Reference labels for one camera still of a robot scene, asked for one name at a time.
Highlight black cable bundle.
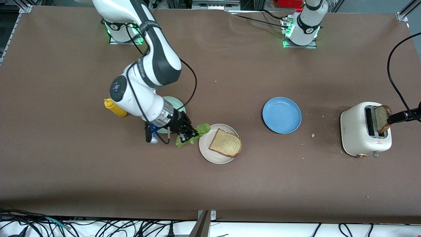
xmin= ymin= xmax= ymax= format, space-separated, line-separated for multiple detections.
xmin=0 ymin=207 xmax=198 ymax=237

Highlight green lettuce leaf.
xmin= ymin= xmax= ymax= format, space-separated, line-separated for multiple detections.
xmin=175 ymin=123 xmax=211 ymax=147

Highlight aluminium frame profile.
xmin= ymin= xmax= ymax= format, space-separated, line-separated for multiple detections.
xmin=396 ymin=0 xmax=421 ymax=23

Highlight grey power strip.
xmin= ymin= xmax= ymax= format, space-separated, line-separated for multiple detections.
xmin=192 ymin=0 xmax=241 ymax=10

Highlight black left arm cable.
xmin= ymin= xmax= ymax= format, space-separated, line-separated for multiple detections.
xmin=387 ymin=32 xmax=421 ymax=116

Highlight white toaster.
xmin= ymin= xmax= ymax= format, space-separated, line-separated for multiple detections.
xmin=340 ymin=101 xmax=392 ymax=158

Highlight grey metal bracket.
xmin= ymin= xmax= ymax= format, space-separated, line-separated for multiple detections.
xmin=188 ymin=210 xmax=217 ymax=237

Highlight black table cable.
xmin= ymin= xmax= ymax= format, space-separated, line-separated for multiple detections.
xmin=227 ymin=9 xmax=290 ymax=28

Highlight beige plate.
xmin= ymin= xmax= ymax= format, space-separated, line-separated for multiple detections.
xmin=199 ymin=123 xmax=240 ymax=164

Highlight aluminium table frame rail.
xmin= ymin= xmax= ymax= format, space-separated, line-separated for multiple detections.
xmin=0 ymin=0 xmax=33 ymax=66

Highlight mint green plate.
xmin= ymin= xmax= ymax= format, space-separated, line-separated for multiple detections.
xmin=157 ymin=96 xmax=186 ymax=134

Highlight brown bread slice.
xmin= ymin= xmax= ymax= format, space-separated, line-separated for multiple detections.
xmin=209 ymin=128 xmax=242 ymax=158
xmin=375 ymin=105 xmax=393 ymax=134

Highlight red box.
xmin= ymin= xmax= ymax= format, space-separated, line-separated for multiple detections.
xmin=271 ymin=0 xmax=306 ymax=9

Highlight teal cable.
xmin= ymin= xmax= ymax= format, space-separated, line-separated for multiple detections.
xmin=45 ymin=217 xmax=71 ymax=230

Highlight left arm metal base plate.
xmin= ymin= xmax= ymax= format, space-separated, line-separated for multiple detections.
xmin=282 ymin=16 xmax=318 ymax=49

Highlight blue plate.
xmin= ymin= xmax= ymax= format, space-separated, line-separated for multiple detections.
xmin=262 ymin=97 xmax=302 ymax=134

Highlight yellow squeeze bottle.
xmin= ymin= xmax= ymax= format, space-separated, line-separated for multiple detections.
xmin=104 ymin=98 xmax=128 ymax=118

